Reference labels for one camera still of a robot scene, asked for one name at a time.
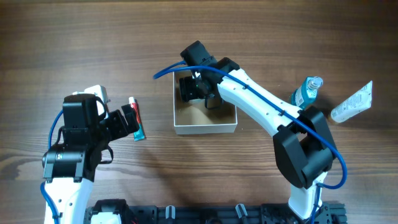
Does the red white toothpaste tube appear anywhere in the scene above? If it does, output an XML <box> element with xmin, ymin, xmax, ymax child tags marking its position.
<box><xmin>129</xmin><ymin>96</ymin><xmax>146</xmax><ymax>141</ymax></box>

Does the blue mouthwash bottle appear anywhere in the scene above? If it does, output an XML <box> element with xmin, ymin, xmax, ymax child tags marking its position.
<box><xmin>290</xmin><ymin>77</ymin><xmax>323</xmax><ymax>110</ymax></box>

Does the white lotion tube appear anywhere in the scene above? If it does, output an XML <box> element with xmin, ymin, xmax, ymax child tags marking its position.
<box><xmin>329</xmin><ymin>81</ymin><xmax>373</xmax><ymax>123</ymax></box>

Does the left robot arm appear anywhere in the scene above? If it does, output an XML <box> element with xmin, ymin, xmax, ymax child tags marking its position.
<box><xmin>40</xmin><ymin>93</ymin><xmax>139</xmax><ymax>223</ymax></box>

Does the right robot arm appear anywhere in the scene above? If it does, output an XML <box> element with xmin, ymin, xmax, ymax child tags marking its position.
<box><xmin>180</xmin><ymin>41</ymin><xmax>335</xmax><ymax>222</ymax></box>

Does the white cardboard box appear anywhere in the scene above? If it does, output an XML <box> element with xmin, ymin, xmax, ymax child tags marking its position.
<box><xmin>172</xmin><ymin>72</ymin><xmax>238</xmax><ymax>135</ymax></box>

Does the right blue cable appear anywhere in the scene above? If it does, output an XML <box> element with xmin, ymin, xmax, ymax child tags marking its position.
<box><xmin>152</xmin><ymin>60</ymin><xmax>348</xmax><ymax>224</ymax></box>

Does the blue cable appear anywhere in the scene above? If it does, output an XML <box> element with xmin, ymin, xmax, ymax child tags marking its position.
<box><xmin>39</xmin><ymin>109</ymin><xmax>65</xmax><ymax>224</ymax></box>
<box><xmin>152</xmin><ymin>60</ymin><xmax>348</xmax><ymax>224</ymax></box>

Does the left blue cable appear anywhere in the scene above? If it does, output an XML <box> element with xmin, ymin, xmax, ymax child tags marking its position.
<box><xmin>39</xmin><ymin>109</ymin><xmax>65</xmax><ymax>224</ymax></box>

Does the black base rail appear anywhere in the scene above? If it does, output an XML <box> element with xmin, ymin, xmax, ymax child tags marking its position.
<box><xmin>83</xmin><ymin>198</ymin><xmax>346</xmax><ymax>224</ymax></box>

